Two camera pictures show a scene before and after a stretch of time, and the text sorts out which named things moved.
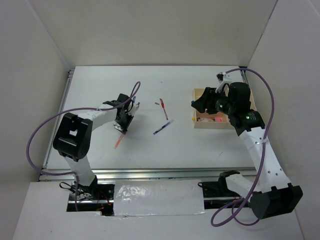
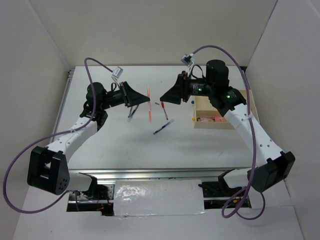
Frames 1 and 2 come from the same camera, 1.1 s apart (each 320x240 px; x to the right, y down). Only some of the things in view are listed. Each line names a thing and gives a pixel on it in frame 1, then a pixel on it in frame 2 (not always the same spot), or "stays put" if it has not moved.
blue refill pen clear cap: [168, 123] stays put
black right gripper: [206, 100] -> [181, 89]
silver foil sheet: [158, 197] stays put
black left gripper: [124, 128] -> [132, 97]
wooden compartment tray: [202, 120] stays put
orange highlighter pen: [119, 140] -> [149, 105]
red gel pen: [163, 106] stays put
